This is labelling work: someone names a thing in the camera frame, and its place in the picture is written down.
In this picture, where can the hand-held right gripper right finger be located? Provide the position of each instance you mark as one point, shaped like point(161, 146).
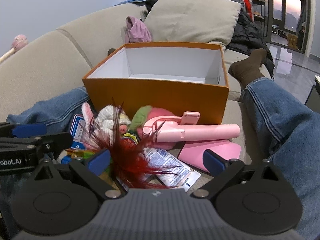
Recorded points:
point(212, 160)

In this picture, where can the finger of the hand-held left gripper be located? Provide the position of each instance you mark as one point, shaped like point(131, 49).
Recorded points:
point(56, 140)
point(29, 130)

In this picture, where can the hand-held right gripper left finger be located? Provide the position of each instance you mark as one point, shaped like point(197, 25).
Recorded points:
point(99, 159)

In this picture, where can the orange cardboard box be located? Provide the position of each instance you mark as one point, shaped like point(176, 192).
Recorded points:
point(160, 100)

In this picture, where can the pink flat case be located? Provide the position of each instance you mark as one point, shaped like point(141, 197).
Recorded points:
point(215, 151)

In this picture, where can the green yellow toy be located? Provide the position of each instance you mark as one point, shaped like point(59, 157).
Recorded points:
point(80, 154)

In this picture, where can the blue white card packet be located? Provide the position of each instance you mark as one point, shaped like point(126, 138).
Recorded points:
point(77, 130)

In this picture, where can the person's left leg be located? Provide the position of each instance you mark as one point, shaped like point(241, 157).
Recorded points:
point(50, 110)

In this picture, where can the person's leg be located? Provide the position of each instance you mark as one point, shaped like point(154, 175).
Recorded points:
point(50, 110)
point(280, 125)

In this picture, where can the red feather toy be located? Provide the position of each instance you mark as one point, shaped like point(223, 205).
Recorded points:
point(130, 160)

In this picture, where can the pink selfie stick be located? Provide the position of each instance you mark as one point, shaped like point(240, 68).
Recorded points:
point(195, 131)

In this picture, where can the small colourful packet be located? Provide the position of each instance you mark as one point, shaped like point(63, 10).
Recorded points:
point(131, 138)

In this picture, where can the white cream tube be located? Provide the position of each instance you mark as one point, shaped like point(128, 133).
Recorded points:
point(172, 167)

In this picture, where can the white pink plush rabbit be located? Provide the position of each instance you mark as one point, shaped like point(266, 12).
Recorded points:
point(108, 116)

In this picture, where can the green pink plush peach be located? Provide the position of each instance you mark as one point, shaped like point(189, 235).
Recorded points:
point(150, 115)

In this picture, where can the beige sofa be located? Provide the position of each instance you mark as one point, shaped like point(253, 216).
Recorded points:
point(50, 62)

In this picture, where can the person's right leg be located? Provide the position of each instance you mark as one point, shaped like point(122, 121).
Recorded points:
point(280, 125)

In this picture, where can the pink ball massage stick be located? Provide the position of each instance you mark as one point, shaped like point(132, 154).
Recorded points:
point(18, 42)

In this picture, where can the brown sock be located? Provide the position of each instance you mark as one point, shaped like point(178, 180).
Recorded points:
point(250, 67)
point(110, 52)

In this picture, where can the dark side table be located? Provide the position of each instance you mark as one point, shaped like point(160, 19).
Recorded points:
point(313, 90)

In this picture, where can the black puffer jacket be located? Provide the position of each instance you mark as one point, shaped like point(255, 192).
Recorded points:
point(247, 37)

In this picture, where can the pink garment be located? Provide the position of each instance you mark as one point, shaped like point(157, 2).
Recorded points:
point(137, 31)

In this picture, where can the tan boots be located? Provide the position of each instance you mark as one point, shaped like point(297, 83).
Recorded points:
point(291, 41)

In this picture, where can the beige cushion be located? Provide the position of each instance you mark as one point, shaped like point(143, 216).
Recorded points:
point(192, 17)

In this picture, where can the black metal rack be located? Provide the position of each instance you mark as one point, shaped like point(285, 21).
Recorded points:
point(257, 6)

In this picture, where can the red cloth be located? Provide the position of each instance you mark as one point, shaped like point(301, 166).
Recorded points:
point(248, 3)

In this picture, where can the dark framed glass door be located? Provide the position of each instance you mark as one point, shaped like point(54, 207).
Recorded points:
point(287, 7)

